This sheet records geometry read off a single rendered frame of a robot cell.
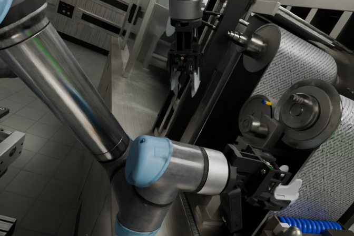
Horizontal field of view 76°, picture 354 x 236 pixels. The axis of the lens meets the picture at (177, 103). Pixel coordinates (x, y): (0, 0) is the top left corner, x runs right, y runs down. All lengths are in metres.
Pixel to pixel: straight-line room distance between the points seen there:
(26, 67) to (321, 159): 0.52
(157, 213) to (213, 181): 0.10
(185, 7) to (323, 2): 0.73
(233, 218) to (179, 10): 0.42
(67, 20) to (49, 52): 5.12
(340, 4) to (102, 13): 4.65
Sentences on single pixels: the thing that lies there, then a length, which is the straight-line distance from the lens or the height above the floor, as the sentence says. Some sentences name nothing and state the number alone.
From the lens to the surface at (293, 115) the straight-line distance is 0.53.
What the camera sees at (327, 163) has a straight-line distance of 0.57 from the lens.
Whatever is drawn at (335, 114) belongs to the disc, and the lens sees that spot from 0.50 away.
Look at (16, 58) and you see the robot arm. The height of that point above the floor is 1.20.
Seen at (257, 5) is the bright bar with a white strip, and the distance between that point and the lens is 0.77.
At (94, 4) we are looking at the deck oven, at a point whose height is 0.92.
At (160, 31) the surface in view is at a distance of 1.34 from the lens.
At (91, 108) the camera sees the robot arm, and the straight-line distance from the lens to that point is 0.38.
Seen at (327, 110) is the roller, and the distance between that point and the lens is 0.50.
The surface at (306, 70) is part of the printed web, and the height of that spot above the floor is 1.33.
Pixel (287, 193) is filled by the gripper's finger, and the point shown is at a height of 1.11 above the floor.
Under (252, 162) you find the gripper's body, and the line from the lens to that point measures 0.41.
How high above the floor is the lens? 1.31
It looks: 18 degrees down
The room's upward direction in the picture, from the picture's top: 25 degrees clockwise
